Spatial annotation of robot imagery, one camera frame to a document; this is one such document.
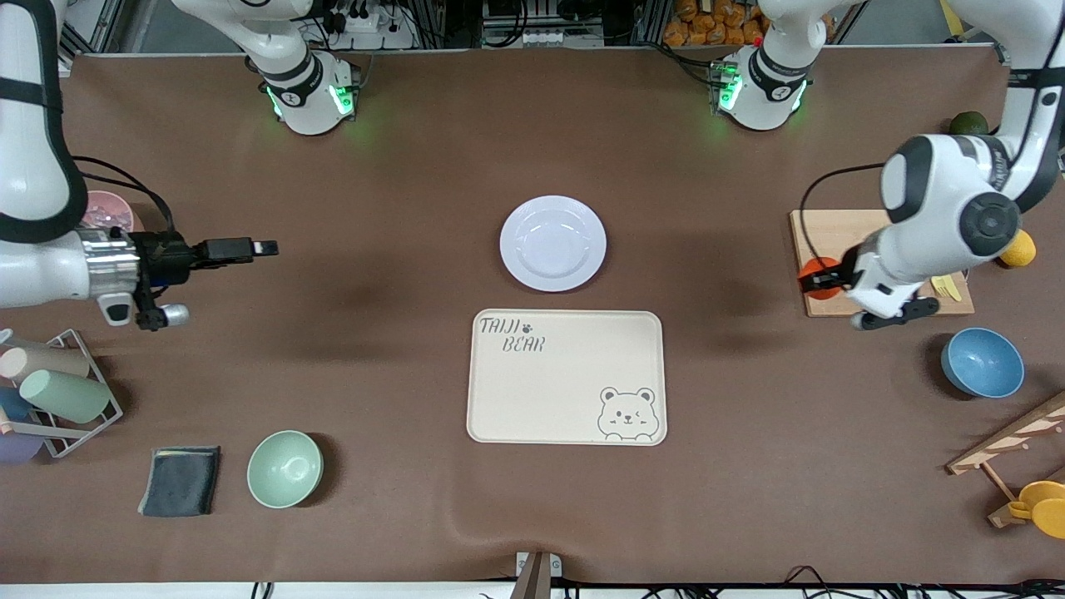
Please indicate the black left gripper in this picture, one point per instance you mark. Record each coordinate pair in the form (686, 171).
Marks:
(834, 274)

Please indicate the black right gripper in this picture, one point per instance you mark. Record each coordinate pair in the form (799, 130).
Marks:
(166, 252)

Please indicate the orange mandarin fruit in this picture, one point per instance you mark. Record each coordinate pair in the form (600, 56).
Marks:
(809, 266)

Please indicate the pale blue round plate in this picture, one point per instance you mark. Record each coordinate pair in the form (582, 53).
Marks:
(553, 244)

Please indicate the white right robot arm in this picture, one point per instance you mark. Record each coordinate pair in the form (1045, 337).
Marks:
(33, 125)

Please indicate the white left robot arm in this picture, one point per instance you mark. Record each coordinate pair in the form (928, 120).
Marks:
(932, 183)

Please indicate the bamboo cutting board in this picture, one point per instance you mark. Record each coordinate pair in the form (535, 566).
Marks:
(832, 308)

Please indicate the pink bowl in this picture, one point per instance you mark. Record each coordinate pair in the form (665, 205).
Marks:
(112, 208)

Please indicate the blue bowl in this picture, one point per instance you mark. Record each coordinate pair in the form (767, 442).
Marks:
(982, 362)

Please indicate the yellow lemon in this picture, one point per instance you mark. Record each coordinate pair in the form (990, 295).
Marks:
(1022, 249)

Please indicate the dark green round fruit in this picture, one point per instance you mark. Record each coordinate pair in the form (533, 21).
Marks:
(968, 123)

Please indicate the mint green bowl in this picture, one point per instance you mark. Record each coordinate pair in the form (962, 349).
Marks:
(284, 470)

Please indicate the beige cup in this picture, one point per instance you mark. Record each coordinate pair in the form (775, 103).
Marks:
(50, 363)

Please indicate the mint green cup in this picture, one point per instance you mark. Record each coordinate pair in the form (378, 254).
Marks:
(66, 397)

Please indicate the wooden peg drying rack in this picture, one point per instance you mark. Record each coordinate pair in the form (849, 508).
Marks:
(998, 445)

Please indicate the dark grey folded cloth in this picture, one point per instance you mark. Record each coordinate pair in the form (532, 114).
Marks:
(179, 482)

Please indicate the white power strip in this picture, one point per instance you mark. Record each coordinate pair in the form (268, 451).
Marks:
(557, 37)
(374, 37)

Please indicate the pile of bagged oranges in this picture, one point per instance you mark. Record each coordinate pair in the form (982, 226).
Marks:
(699, 29)

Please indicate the blue cup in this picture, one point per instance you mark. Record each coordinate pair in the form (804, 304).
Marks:
(12, 405)

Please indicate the purple cup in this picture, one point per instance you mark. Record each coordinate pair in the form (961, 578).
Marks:
(17, 449)

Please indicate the cream tray with bear print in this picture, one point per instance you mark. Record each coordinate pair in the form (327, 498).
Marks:
(541, 399)

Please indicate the yellow mug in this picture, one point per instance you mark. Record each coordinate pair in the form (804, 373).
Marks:
(1044, 507)

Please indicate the metal table clamp bracket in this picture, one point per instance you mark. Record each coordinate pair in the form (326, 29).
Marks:
(537, 578)

